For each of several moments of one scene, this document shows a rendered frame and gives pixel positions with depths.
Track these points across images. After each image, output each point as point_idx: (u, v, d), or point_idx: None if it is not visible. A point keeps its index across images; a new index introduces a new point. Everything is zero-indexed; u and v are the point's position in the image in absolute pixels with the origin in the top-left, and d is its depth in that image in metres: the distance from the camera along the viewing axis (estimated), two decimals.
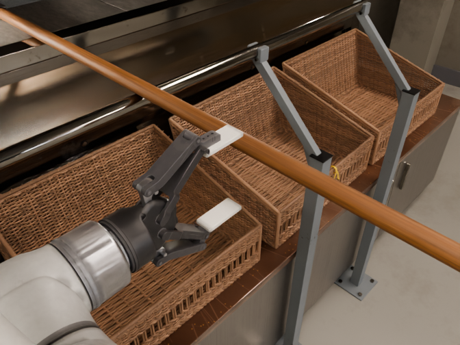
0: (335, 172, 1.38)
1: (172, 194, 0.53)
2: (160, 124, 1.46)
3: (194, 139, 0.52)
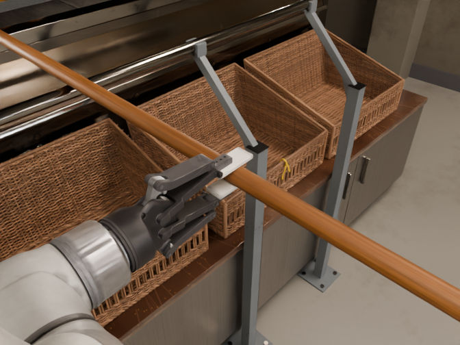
0: (285, 165, 1.42)
1: (179, 199, 0.55)
2: (118, 118, 1.50)
3: (211, 161, 0.56)
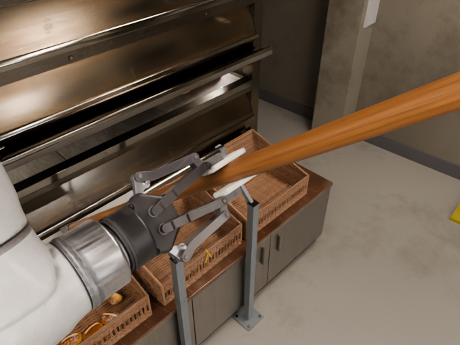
0: (207, 254, 2.11)
1: (170, 191, 0.55)
2: None
3: (192, 153, 0.59)
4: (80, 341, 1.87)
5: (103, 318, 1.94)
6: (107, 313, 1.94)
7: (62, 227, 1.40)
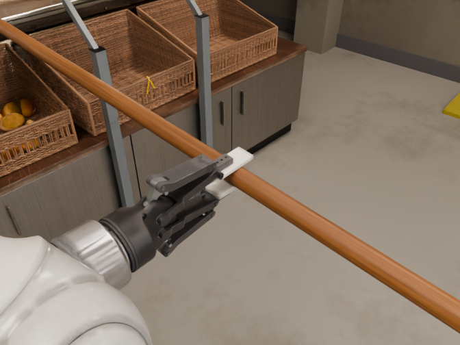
0: (148, 81, 1.77)
1: (180, 200, 0.55)
2: (18, 46, 1.85)
3: (212, 162, 0.56)
4: None
5: None
6: None
7: None
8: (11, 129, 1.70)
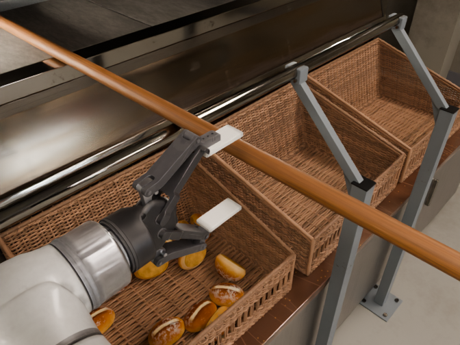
0: None
1: (172, 194, 0.53)
2: None
3: (194, 139, 0.52)
4: (183, 333, 1.07)
5: (215, 294, 1.14)
6: (223, 285, 1.14)
7: None
8: (194, 267, 1.23)
